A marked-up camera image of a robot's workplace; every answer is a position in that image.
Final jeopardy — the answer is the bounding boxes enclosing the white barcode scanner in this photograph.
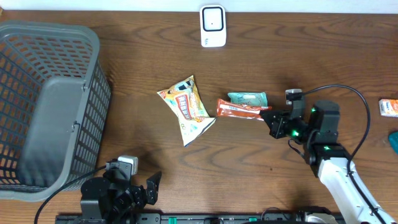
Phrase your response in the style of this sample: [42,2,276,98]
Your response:
[200,5,226,48]

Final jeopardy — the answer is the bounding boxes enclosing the dark grey plastic basket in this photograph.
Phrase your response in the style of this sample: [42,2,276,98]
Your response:
[1,21,111,202]

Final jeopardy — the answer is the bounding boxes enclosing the teal mouthwash bottle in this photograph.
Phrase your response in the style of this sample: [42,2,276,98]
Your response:
[388,131,398,154]

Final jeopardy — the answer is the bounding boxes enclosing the teal wet wipes pack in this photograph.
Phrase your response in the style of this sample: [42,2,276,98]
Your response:
[228,92,268,106]

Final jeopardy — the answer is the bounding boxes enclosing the orange Kleenex tissue pack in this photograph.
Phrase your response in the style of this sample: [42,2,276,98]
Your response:
[379,99,398,118]

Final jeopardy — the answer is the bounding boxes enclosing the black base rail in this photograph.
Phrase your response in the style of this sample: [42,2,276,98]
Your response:
[55,211,343,224]

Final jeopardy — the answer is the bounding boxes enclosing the yellow snack bag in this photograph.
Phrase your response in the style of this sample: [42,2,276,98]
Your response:
[157,75,216,147]

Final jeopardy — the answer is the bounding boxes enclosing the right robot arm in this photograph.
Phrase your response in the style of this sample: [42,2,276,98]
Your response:
[260,100,396,223]

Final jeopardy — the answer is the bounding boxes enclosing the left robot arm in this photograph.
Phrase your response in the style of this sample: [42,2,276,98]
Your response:
[79,156,162,223]

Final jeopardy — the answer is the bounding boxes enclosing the red snack bar wrapper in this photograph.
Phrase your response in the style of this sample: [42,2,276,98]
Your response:
[216,99,272,121]

